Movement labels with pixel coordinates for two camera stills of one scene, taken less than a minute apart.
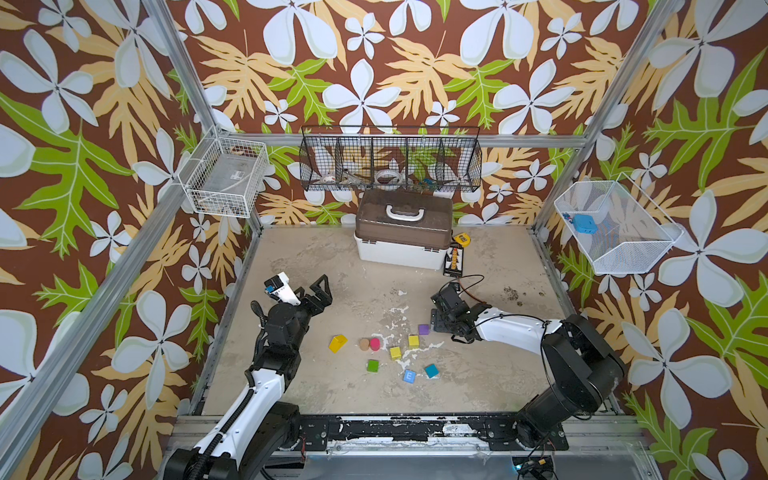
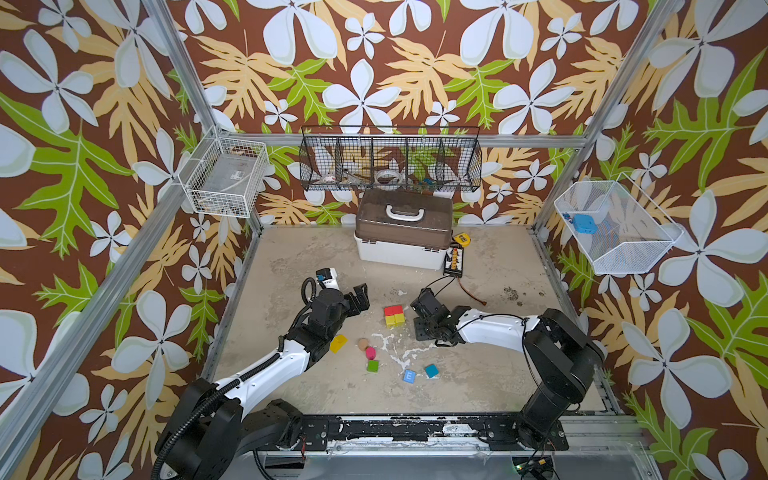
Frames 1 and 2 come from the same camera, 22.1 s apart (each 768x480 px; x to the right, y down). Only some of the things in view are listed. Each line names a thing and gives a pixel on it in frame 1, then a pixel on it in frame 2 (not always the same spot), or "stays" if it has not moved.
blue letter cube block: (409, 376) stays
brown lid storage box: (404, 229) stays
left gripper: (323, 299) to (362, 298)
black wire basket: (390, 158) stays
